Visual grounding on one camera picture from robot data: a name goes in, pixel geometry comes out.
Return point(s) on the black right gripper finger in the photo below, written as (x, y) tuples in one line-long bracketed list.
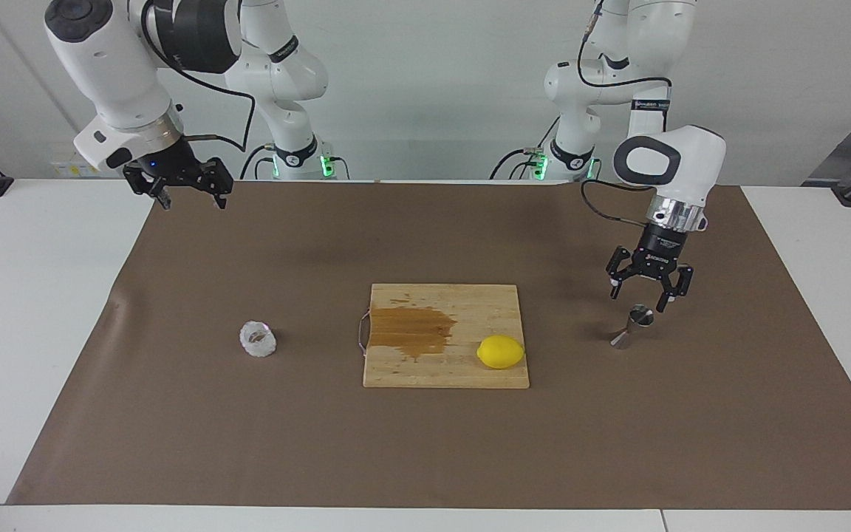
[(220, 181), (159, 193)]

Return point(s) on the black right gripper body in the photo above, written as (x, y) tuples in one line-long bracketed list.
[(167, 166)]

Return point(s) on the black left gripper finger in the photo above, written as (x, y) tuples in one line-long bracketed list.
[(680, 284), (617, 270)]

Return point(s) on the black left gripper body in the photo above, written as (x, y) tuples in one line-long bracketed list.
[(660, 255)]

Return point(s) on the steel double jigger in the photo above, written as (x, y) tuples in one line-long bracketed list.
[(623, 340)]

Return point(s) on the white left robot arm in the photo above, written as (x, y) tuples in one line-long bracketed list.
[(680, 159)]

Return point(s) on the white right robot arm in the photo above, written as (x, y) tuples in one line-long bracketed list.
[(108, 66)]

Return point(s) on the wooden cutting board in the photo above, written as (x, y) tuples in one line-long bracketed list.
[(484, 310)]

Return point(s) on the yellow lemon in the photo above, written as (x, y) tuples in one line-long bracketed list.
[(501, 352)]

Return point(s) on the brown table mat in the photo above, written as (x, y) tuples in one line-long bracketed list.
[(174, 443)]

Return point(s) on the white wall outlet strip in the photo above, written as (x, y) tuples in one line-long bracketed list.
[(63, 168)]

